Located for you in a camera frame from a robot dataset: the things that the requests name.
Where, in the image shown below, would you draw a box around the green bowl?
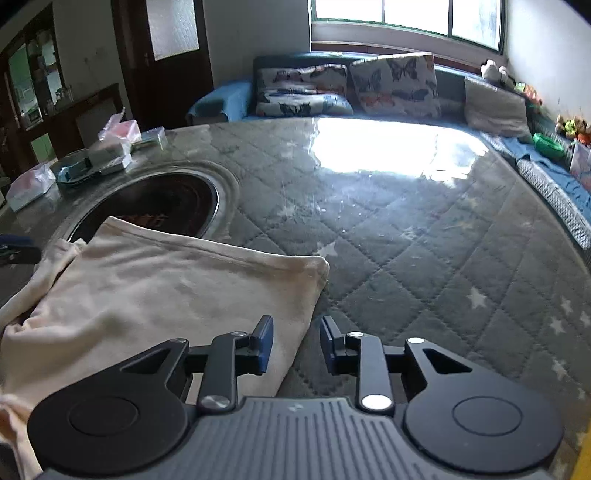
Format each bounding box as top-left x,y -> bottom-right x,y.
533,133 -> 566,162

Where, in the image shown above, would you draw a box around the white power strip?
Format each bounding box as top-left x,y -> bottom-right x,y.
92,154 -> 132,176

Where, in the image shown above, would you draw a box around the upright butterfly cushion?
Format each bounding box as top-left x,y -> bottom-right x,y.
349,52 -> 442,119

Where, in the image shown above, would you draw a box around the clear plastic storage box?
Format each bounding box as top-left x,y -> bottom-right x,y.
570,141 -> 591,192

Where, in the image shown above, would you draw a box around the cream garment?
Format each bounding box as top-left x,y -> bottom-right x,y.
1,218 -> 329,479

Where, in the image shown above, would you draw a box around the dark wooden door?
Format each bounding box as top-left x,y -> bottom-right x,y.
111,0 -> 213,130

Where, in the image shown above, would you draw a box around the pink tissue box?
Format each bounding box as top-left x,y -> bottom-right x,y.
89,109 -> 141,162

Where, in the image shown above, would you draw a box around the teal black hair brush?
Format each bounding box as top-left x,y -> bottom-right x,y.
54,156 -> 97,186

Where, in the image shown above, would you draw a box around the small plush toys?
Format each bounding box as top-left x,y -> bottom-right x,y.
555,115 -> 591,146

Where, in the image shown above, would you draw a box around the flat butterfly pillow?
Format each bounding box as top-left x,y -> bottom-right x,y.
256,64 -> 353,118

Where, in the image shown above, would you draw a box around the dark wooden cabinet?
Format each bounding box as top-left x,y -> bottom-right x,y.
1,1 -> 128,180

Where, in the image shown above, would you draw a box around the panda plush toy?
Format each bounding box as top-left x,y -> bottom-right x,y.
481,59 -> 516,90

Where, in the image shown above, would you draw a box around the plastic wrapped tissue pack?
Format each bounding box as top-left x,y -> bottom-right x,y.
6,163 -> 56,212

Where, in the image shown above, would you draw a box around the window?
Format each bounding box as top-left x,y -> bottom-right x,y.
312,0 -> 504,52

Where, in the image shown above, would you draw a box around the grey cushion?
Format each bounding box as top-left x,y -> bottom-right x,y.
464,77 -> 533,143

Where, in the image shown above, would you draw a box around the grey quilted star table cover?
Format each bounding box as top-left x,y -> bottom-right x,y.
0,117 -> 591,480

